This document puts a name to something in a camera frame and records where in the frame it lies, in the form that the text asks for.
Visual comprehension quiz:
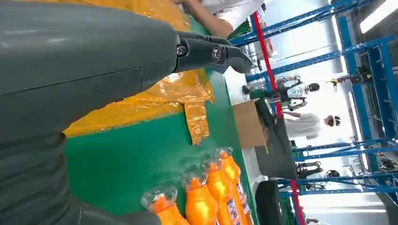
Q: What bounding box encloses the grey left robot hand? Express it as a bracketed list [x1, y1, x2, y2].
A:
[0, 0, 254, 225]

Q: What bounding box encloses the orange drink bottle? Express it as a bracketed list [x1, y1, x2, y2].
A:
[140, 186, 191, 225]
[203, 158, 246, 225]
[182, 172, 220, 225]
[216, 147, 255, 225]

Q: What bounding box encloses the yellow plastic sheet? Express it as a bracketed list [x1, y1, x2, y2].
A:
[18, 0, 215, 147]

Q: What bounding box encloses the green table mat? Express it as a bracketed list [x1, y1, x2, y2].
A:
[63, 15, 260, 225]

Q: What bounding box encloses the seated person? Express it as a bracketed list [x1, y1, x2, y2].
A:
[199, 0, 266, 31]

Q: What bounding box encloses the cardboard box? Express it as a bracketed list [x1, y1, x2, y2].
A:
[232, 100, 268, 150]

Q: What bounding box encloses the red pole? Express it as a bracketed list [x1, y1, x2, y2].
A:
[251, 12, 307, 225]

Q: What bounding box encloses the black controller device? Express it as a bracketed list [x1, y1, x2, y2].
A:
[254, 98, 277, 128]

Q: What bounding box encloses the white humanoid robot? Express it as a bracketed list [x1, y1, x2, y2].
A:
[275, 75, 321, 112]

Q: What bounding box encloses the dark grey table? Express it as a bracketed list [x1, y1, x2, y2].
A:
[255, 117, 298, 181]

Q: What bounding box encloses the standing person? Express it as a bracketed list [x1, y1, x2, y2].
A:
[283, 112, 342, 140]

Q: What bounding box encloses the black carry case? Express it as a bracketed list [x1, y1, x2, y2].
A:
[255, 181, 283, 225]

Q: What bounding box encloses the blue metal rack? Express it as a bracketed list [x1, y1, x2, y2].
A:
[229, 0, 398, 225]

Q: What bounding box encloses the ceiling light panel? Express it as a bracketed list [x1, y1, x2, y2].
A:
[359, 0, 398, 34]

